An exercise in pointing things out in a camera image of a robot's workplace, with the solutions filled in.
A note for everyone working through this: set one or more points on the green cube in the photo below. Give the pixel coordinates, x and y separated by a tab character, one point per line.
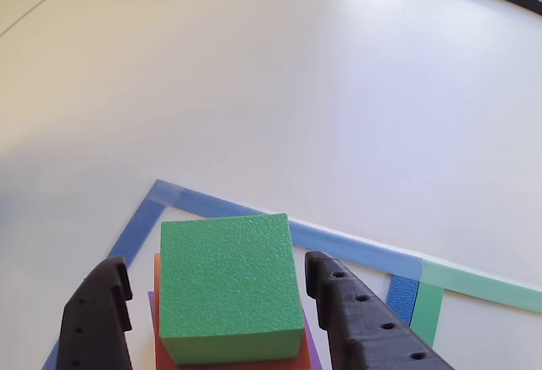
228	281

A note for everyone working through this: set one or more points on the orange block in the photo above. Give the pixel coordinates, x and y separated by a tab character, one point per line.
163	357

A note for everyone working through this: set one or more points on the purple block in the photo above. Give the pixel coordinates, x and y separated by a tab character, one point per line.
312	346

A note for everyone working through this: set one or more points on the blue tape square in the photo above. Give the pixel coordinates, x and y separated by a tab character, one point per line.
211	207

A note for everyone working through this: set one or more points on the green tape square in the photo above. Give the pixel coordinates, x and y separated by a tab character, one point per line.
427	310

